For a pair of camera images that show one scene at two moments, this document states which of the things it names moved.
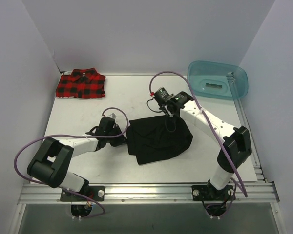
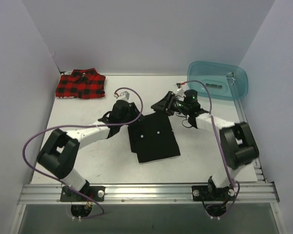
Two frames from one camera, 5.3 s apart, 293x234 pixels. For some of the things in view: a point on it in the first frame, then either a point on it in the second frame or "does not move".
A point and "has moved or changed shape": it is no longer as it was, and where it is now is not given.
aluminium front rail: [35, 194] does not move
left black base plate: [95, 193] does not move
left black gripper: [117, 136] → [131, 111]
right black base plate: [209, 193] does not move
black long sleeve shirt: [155, 139] has moved or changed shape
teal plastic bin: [218, 80] does not move
